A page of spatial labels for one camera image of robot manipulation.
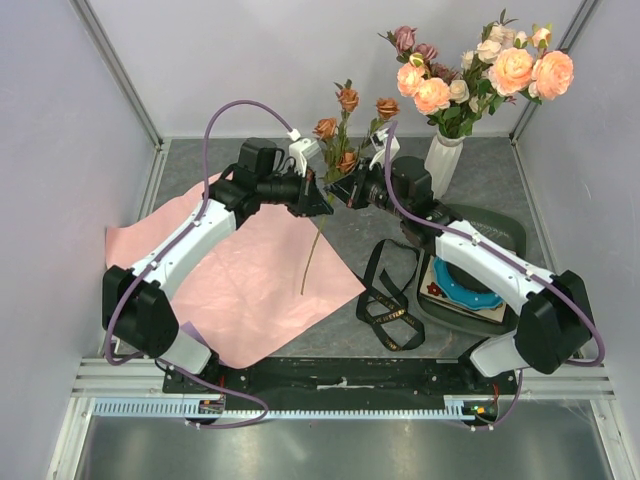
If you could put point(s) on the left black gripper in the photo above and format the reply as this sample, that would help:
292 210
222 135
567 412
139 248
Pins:
312 200

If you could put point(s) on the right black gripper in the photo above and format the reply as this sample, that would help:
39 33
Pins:
351 188

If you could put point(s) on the purple pink wrapping paper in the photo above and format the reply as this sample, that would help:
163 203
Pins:
256 290

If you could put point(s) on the black ribbon with gold lettering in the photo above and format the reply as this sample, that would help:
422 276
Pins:
383 302

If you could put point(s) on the large peach peony stem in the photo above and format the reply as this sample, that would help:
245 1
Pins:
431 95

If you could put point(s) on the pale pink rose stem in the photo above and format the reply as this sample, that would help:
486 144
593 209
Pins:
473 96

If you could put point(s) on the mauve rose stem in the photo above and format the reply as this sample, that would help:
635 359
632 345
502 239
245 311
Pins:
408 50

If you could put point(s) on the cream pink rose stem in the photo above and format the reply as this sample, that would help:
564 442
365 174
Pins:
516 71

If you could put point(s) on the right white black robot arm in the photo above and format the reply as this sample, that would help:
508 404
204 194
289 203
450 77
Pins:
553 310

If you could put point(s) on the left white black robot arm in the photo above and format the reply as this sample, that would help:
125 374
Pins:
136 305

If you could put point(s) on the white ribbed ceramic vase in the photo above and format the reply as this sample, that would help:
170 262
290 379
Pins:
441 162

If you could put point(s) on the black round plate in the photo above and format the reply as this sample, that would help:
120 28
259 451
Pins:
462 279

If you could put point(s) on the dark green plastic tray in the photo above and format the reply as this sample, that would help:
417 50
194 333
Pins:
505 231

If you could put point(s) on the blue scalloped plate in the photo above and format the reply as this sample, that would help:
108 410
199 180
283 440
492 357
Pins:
458 294

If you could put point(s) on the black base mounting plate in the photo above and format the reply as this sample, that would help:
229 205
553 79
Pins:
324 382

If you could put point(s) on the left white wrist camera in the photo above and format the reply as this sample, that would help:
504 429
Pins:
302 150

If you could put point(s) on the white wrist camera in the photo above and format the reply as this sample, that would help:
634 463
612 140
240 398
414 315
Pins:
302 150
385 146

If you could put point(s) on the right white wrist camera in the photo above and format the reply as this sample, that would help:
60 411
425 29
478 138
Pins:
385 146

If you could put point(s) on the grey slotted cable duct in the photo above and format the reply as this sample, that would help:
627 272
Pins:
194 409

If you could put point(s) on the aluminium frame rail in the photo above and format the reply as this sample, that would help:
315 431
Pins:
96 377

